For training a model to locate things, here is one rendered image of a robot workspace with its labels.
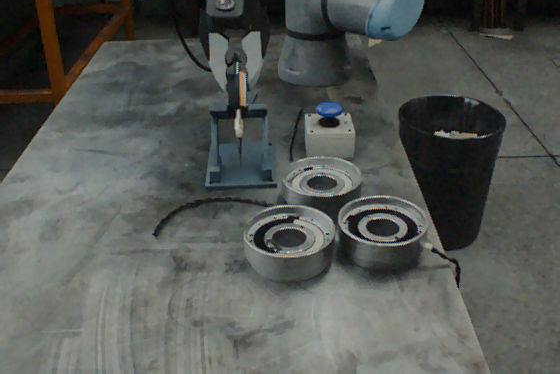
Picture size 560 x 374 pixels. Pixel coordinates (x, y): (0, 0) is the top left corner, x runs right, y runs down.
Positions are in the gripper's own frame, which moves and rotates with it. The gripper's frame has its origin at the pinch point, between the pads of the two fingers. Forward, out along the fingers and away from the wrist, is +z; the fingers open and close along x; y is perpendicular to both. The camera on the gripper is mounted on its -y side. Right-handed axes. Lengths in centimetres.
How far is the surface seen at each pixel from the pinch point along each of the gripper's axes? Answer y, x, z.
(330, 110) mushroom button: 0.4, -13.3, 4.7
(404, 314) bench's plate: -35.7, -17.5, 12.0
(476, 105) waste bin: 105, -73, 51
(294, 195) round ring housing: -16.6, -7.1, 8.6
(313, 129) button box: -0.1, -10.8, 7.5
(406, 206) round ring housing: -20.4, -20.6, 8.5
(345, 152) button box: -1.6, -15.4, 10.7
